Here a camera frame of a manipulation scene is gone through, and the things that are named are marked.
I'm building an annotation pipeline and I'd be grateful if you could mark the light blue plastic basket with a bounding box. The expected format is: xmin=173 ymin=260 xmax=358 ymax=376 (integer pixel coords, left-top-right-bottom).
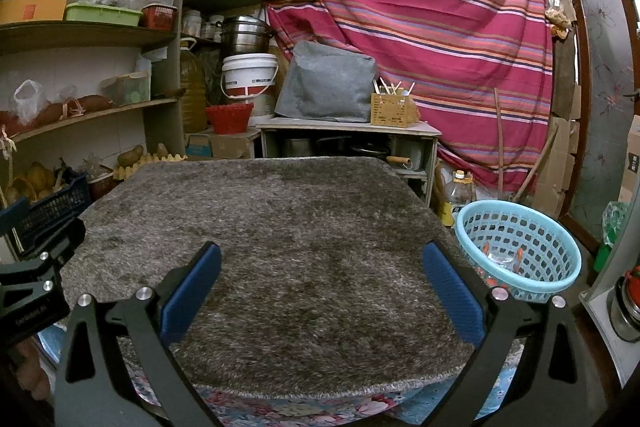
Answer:
xmin=454 ymin=199 xmax=583 ymax=304

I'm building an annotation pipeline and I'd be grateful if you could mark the steel thermos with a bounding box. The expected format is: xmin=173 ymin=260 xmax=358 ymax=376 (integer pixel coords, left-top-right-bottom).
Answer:
xmin=607 ymin=267 xmax=640 ymax=343

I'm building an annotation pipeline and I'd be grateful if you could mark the green plastic bag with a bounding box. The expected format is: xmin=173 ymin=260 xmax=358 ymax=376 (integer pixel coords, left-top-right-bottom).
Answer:
xmin=602 ymin=201 xmax=631 ymax=258

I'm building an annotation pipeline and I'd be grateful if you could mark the cardboard egg tray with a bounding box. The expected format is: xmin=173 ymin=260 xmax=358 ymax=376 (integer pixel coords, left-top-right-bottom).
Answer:
xmin=114 ymin=152 xmax=188 ymax=180

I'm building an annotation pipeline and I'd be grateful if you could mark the sweet potato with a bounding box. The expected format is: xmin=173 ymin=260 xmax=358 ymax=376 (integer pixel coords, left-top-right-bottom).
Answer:
xmin=65 ymin=94 xmax=115 ymax=112

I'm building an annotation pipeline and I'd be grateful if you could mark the steel pot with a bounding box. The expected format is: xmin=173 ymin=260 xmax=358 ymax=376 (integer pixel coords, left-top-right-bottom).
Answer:
xmin=220 ymin=16 xmax=275 ymax=58

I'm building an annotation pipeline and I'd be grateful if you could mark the yellow chopstick holder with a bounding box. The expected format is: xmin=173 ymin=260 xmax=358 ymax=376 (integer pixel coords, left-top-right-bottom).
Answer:
xmin=370 ymin=93 xmax=418 ymax=128

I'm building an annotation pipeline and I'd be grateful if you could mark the grey cooking pot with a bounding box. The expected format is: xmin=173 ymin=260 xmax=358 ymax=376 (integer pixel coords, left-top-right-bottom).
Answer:
xmin=280 ymin=137 xmax=313 ymax=158

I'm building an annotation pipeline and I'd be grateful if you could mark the row of jars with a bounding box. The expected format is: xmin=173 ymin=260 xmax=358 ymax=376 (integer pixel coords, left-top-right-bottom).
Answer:
xmin=182 ymin=9 xmax=223 ymax=40

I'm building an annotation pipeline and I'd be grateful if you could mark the yellow cooking oil bottle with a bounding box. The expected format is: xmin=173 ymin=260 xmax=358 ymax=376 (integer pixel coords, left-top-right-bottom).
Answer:
xmin=440 ymin=170 xmax=476 ymax=228

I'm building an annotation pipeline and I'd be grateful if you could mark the white plastic bucket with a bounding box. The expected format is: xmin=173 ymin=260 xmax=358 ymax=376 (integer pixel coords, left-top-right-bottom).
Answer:
xmin=220 ymin=53 xmax=279 ymax=100

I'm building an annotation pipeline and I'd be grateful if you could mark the wooden framed door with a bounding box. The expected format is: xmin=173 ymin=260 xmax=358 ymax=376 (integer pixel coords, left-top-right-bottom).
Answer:
xmin=562 ymin=0 xmax=640 ymax=253

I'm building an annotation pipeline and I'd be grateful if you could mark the grey shaggy mat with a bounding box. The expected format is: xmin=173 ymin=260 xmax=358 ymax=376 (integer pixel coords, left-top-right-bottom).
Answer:
xmin=62 ymin=157 xmax=531 ymax=400

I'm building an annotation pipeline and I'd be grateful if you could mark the large oil jug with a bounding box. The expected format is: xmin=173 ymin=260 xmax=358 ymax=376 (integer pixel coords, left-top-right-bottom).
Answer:
xmin=179 ymin=38 xmax=208 ymax=134

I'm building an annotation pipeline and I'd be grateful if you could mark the dark blue plastic crate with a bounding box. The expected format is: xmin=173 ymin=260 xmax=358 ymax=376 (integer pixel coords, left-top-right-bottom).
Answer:
xmin=0 ymin=174 xmax=91 ymax=253

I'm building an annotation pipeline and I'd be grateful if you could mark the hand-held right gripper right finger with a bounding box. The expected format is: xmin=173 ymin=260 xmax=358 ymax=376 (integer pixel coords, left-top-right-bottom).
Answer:
xmin=421 ymin=241 xmax=591 ymax=427

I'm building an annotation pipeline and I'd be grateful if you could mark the small red basket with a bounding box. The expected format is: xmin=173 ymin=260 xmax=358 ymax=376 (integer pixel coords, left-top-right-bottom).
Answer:
xmin=141 ymin=4 xmax=178 ymax=30

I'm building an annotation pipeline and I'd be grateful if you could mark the red striped cloth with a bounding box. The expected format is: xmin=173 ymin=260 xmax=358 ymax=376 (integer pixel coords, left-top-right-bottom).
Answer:
xmin=257 ymin=0 xmax=556 ymax=192

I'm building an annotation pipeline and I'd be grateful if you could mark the yellow cardboard box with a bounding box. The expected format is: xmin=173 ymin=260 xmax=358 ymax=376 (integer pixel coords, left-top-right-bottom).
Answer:
xmin=0 ymin=0 xmax=67 ymax=25

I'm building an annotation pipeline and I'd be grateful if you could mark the pile of yellow fruit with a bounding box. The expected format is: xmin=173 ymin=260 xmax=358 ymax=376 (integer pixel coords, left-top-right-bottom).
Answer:
xmin=5 ymin=162 xmax=56 ymax=202

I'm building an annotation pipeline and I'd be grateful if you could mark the orange packet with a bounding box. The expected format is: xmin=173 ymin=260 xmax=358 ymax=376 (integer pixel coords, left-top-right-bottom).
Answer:
xmin=481 ymin=243 xmax=525 ymax=288

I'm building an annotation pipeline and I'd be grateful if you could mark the pan with wooden handle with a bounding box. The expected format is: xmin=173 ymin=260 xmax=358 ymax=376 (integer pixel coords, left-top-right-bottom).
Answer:
xmin=350 ymin=142 xmax=416 ymax=168

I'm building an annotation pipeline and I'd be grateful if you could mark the brown cardboard box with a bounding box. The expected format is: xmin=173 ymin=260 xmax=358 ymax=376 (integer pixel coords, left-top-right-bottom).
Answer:
xmin=185 ymin=132 xmax=261 ymax=160

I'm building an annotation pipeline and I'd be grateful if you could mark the clear plastic container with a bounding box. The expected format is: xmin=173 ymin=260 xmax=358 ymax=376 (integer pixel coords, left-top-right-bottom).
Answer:
xmin=82 ymin=155 xmax=118 ymax=200
xmin=101 ymin=72 xmax=152 ymax=106

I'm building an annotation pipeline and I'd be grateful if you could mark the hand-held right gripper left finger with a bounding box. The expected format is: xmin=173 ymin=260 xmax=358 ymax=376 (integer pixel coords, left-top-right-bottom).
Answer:
xmin=52 ymin=241 xmax=223 ymax=427

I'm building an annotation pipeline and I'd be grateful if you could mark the red plastic basket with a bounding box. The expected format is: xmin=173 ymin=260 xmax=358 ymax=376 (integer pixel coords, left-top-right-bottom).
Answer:
xmin=205 ymin=103 xmax=255 ymax=135

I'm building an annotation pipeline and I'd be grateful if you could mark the stack of flat cardboard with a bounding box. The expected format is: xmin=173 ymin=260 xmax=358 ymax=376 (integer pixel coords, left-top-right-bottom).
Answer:
xmin=530 ymin=82 xmax=583 ymax=218

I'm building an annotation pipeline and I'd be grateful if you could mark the grey fabric cover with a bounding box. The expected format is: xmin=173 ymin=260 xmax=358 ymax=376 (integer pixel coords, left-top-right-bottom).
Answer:
xmin=274 ymin=40 xmax=378 ymax=124

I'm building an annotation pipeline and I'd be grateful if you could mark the low wooden cabinet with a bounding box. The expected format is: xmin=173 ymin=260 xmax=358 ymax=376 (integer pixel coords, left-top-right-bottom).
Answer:
xmin=256 ymin=117 xmax=443 ymax=208

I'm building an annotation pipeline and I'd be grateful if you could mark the wooden stick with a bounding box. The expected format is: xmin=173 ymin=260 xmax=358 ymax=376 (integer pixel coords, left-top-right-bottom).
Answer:
xmin=494 ymin=87 xmax=508 ymax=202

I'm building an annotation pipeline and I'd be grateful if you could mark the white plastic bag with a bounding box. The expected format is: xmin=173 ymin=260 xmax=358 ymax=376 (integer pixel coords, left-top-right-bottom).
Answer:
xmin=12 ymin=79 xmax=43 ymax=124

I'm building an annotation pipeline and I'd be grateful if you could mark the bundle of chopsticks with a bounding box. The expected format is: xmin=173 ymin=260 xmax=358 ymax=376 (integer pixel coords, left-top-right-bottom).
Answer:
xmin=372 ymin=77 xmax=416 ymax=98

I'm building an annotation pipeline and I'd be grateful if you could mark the large potato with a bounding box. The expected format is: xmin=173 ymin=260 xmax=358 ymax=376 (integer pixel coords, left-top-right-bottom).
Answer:
xmin=117 ymin=145 xmax=145 ymax=168

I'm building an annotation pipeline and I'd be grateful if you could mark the white appliance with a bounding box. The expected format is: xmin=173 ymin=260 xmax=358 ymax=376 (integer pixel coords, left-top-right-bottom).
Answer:
xmin=580 ymin=187 xmax=640 ymax=408

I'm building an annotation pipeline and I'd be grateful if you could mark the green plastic tray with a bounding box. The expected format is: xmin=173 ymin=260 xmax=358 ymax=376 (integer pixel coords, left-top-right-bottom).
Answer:
xmin=65 ymin=2 xmax=143 ymax=28

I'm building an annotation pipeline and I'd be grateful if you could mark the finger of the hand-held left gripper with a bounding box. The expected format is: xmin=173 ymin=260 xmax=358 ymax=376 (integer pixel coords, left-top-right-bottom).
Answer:
xmin=0 ymin=218 xmax=87 ymax=295

